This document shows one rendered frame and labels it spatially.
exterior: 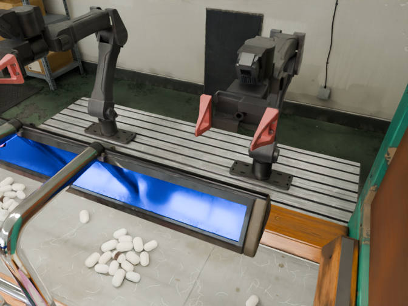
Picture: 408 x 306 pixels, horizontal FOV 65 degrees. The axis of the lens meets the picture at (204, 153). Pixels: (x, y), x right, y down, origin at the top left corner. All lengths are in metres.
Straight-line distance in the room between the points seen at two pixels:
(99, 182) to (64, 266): 0.38
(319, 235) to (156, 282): 0.38
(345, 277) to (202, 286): 0.28
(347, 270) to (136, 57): 2.76
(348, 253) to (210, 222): 0.35
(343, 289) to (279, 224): 0.24
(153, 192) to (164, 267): 0.36
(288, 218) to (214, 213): 0.45
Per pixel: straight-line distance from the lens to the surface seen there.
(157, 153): 1.16
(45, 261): 0.84
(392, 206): 0.61
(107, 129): 1.24
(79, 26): 1.07
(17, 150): 0.56
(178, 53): 2.88
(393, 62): 2.54
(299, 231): 0.81
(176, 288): 0.73
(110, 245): 0.79
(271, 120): 0.54
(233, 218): 0.39
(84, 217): 0.86
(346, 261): 0.67
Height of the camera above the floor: 1.38
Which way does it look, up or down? 38 degrees down
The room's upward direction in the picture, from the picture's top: straight up
